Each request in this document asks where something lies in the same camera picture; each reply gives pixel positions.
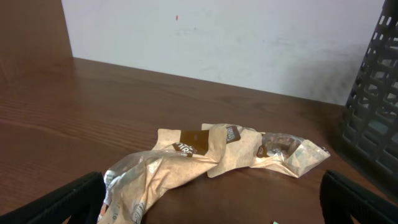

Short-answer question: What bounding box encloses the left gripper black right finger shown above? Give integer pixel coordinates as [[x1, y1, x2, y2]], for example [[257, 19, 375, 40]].
[[320, 170, 397, 224]]

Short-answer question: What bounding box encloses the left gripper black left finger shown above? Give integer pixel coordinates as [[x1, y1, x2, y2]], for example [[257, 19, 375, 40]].
[[1, 172, 106, 224]]

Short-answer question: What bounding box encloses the kraft paper snack bag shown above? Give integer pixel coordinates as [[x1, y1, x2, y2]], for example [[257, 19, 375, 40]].
[[97, 123, 330, 224]]

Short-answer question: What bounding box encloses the grey plastic mesh basket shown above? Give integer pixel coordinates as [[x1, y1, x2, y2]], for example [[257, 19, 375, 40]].
[[337, 0, 397, 201]]

